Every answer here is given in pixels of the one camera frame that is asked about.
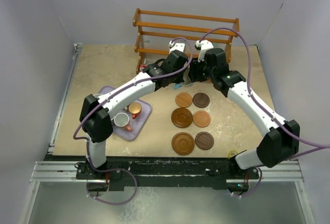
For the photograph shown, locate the blue mug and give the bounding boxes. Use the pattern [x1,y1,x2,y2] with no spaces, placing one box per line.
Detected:
[173,82,192,90]

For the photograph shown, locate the dark walnut coaster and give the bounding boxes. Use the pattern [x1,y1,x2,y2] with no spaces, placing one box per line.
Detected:
[193,92,210,108]
[195,132,214,150]

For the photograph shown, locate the brown ringed wooden saucer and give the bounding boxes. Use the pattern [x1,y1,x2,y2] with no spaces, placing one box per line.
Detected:
[171,107,193,128]

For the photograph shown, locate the light wooden coaster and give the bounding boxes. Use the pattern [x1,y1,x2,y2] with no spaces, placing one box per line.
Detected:
[175,92,193,108]
[193,110,211,127]

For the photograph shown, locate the grey cup with orange handle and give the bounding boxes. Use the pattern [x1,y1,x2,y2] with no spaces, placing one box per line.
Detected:
[113,113,133,132]

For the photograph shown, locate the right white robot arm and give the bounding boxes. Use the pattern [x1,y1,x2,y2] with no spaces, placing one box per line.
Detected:
[189,48,300,178]

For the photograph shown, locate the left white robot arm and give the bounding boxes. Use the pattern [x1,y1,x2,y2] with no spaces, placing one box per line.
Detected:
[73,50,193,179]

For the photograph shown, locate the red and white staple box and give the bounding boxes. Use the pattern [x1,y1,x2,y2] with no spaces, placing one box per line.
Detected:
[139,65,146,72]

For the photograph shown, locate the wooden three-tier shelf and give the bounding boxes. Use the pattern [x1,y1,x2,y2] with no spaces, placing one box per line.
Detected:
[133,8,240,73]

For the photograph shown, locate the lavender plastic tray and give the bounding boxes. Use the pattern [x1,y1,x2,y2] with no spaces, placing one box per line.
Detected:
[105,99,152,141]

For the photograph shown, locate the yellow tape roll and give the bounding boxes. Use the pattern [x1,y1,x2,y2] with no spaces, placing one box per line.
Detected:
[227,150,238,159]

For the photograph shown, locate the black base bar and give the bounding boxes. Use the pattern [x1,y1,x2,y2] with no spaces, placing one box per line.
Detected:
[75,156,259,191]

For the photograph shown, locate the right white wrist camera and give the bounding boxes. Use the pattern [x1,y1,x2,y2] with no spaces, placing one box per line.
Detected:
[195,40,213,62]

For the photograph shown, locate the copper cup with red handle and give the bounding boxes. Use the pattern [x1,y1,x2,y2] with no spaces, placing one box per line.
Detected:
[128,102,142,119]

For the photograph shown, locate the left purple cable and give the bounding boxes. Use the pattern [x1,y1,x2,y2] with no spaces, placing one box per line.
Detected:
[73,37,194,205]

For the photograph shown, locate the purple cable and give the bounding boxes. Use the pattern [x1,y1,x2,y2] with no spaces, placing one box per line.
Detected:
[73,37,194,205]
[198,27,330,199]

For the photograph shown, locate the metal table edge rail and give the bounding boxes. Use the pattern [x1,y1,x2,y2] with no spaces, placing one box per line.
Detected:
[46,43,83,155]

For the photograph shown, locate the aluminium front frame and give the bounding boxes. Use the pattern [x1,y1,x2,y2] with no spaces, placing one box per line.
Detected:
[19,155,316,223]

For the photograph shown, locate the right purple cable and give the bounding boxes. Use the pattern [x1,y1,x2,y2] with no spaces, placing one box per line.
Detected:
[198,27,330,199]

